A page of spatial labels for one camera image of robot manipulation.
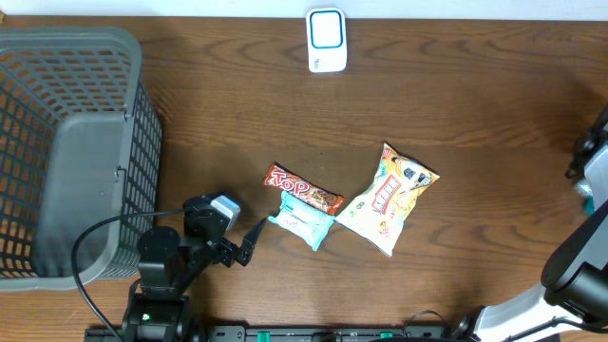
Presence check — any yellow wiper bag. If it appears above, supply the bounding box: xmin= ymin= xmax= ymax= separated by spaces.
xmin=335 ymin=144 xmax=439 ymax=257

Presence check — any white barcode scanner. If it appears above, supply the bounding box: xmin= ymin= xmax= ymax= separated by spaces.
xmin=306 ymin=8 xmax=348 ymax=73

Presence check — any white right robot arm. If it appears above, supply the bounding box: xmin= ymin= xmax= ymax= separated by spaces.
xmin=450 ymin=110 xmax=607 ymax=341

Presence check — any grey plastic basket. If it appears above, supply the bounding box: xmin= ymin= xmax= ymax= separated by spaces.
xmin=1 ymin=28 xmax=162 ymax=292

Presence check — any teal wet wipes pack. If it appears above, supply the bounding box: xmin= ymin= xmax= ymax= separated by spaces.
xmin=268 ymin=191 xmax=334 ymax=251

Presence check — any blue mouthwash bottle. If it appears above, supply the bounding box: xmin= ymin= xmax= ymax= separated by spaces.
xmin=575 ymin=180 xmax=595 ymax=216

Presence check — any black left camera cable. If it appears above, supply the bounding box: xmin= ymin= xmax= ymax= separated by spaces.
xmin=70 ymin=206 xmax=191 ymax=342

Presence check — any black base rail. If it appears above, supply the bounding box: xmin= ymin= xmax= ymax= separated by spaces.
xmin=85 ymin=323 xmax=561 ymax=342

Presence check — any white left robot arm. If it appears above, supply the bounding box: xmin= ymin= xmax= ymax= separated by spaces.
xmin=122 ymin=192 xmax=266 ymax=341

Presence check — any orange Top chocolate bar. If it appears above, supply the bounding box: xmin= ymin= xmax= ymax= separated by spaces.
xmin=263 ymin=163 xmax=344 ymax=215

